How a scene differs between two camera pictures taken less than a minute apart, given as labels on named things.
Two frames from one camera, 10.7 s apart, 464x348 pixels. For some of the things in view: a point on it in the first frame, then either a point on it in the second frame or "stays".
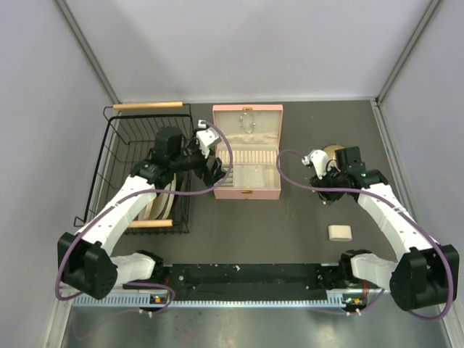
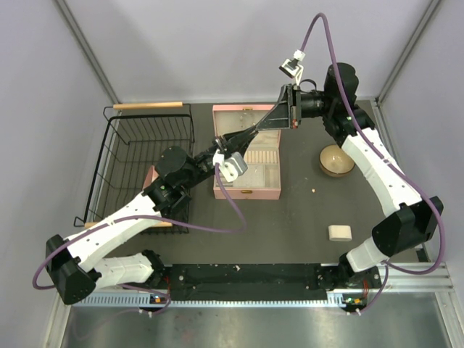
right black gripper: [321, 187] -> [280, 117]
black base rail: [250, 281] stays
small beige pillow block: [340, 233] stays
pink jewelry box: [254, 133] stays
